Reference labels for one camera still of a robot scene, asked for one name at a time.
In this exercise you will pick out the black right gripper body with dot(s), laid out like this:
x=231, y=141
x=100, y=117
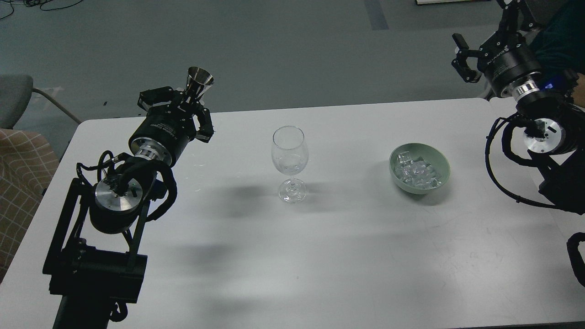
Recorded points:
x=506, y=59

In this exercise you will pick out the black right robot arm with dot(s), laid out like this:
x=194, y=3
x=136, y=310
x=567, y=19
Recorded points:
x=546, y=132

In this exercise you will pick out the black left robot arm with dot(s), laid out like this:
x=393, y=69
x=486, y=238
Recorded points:
x=93, y=260

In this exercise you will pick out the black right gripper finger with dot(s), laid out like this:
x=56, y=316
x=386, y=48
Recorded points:
x=523, y=17
x=460, y=64

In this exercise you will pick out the grey chair at left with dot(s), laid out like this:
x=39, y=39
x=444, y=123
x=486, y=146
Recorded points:
x=15, y=93

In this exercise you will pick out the clear ice cubes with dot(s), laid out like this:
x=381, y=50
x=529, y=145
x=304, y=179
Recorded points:
x=417, y=173

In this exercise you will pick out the steel double jigger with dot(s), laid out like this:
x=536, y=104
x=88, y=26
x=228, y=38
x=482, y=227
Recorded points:
x=195, y=91

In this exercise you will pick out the green ceramic bowl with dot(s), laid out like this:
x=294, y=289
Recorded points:
x=430, y=154

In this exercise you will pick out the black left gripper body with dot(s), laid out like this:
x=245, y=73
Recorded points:
x=164, y=135

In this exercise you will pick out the person in teal shirt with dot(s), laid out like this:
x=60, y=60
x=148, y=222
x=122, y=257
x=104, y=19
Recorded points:
x=561, y=45

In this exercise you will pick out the clear wine glass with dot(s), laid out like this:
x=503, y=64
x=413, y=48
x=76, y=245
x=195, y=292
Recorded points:
x=289, y=154

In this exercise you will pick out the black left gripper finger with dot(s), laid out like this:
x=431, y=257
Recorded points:
x=205, y=130
x=164, y=99

